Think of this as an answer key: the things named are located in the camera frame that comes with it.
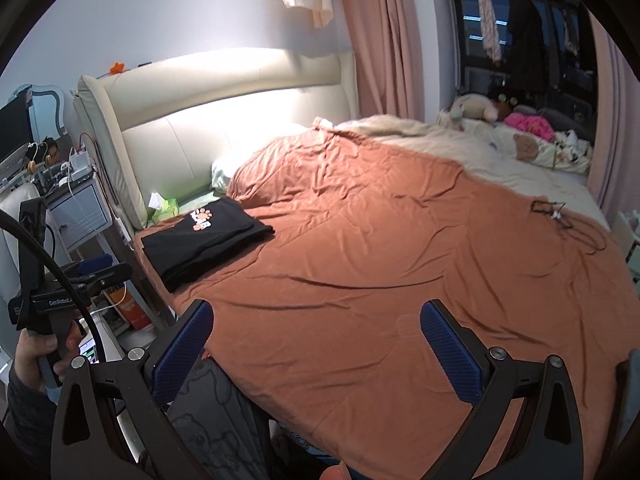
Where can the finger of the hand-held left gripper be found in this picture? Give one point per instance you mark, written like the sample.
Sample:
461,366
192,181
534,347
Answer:
112,277
95,263

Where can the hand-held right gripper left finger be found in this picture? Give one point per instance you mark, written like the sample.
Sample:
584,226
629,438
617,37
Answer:
185,350

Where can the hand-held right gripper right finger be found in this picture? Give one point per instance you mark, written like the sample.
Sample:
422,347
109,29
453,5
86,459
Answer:
450,355

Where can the person's left forearm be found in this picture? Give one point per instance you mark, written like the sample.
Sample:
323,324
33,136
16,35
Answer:
30,425

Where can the folded black clothes pile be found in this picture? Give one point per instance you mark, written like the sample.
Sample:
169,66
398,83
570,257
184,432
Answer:
200,245

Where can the hanging dark clothes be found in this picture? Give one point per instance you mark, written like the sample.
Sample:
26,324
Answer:
570,35

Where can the person's left hand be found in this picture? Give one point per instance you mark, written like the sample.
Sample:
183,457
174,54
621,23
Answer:
30,355

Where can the orange box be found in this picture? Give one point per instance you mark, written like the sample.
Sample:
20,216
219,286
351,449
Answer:
132,305

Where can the phone with lit screen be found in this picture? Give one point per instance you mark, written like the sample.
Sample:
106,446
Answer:
87,351

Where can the person's grey patterned pants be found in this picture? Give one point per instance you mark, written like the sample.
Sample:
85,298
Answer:
220,420

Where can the orange blanket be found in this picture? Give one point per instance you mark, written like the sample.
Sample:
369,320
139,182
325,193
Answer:
400,285

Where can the pale-framed mirror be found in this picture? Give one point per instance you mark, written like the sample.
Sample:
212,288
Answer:
35,120

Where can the cream padded headboard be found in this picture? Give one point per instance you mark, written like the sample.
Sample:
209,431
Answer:
200,110

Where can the small orange toy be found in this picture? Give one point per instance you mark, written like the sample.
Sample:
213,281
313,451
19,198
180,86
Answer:
117,66

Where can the pink plush toy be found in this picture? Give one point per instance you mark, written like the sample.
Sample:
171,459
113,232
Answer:
530,125

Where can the beige plush toy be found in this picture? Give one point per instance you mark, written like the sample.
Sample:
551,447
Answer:
472,107

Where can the brown plush toy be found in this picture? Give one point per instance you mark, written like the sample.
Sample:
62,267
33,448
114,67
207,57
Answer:
502,107

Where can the grey cushion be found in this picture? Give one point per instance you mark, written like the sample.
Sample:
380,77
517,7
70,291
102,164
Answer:
565,117

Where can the hanging black coat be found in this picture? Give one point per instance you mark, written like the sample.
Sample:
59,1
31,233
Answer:
525,35

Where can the dark window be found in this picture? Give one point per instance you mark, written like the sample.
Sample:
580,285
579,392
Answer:
467,25

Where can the hanging floral garment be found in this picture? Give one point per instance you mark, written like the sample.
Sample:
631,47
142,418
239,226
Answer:
489,20

